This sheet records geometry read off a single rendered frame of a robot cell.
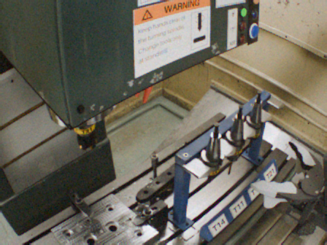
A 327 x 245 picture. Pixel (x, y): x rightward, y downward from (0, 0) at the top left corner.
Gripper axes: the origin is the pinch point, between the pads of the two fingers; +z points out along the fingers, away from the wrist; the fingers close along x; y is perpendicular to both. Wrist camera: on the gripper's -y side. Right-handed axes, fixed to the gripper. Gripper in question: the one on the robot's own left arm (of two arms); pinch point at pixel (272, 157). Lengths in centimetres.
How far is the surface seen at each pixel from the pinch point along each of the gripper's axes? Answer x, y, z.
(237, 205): 23, 51, 15
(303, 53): 84, 13, 26
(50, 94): -29.0, -17.5, 20.1
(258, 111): 32.9, 18.0, 21.9
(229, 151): 17.3, 23.4, 20.9
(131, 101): 59, 77, 119
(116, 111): 47, 78, 118
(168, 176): 15, 48, 43
